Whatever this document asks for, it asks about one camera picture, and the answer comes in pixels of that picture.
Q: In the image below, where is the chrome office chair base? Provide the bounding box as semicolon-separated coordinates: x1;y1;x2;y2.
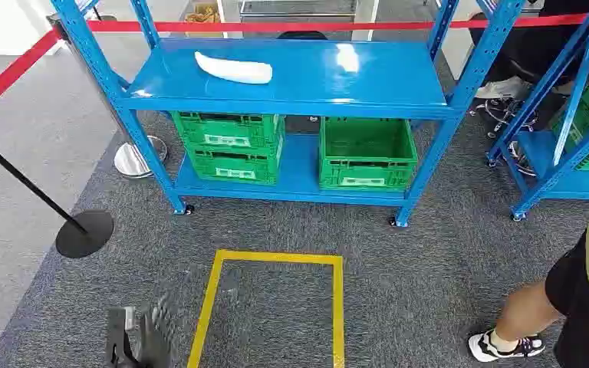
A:
469;97;539;178

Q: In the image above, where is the red barrier belt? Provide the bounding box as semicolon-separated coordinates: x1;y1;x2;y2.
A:
0;29;63;124
87;11;589;34

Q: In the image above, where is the white table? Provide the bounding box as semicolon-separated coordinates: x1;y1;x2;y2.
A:
216;0;380;41

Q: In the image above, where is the black chair back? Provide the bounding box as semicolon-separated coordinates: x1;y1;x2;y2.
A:
278;30;328;41

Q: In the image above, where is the chrome barrier stanchion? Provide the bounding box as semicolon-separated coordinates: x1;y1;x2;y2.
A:
46;13;169;179

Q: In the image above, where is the white plastic moulded part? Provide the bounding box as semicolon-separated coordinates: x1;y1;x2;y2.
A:
194;51;274;85

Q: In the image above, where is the person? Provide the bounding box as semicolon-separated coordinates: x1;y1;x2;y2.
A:
469;0;589;100
467;198;589;368

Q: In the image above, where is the black barrier stanchion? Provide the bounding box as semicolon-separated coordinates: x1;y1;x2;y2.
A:
0;128;115;259

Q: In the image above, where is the brown cardboard box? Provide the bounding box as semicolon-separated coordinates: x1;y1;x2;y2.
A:
185;2;222;38

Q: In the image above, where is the yellow floor tape square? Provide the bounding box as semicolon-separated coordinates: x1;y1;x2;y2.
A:
186;249;345;368

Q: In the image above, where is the robot's black foot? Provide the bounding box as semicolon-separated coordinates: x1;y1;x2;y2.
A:
104;294;179;368

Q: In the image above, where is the blue metal shelf rack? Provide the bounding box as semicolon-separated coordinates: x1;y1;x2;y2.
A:
485;0;589;222
50;0;527;228

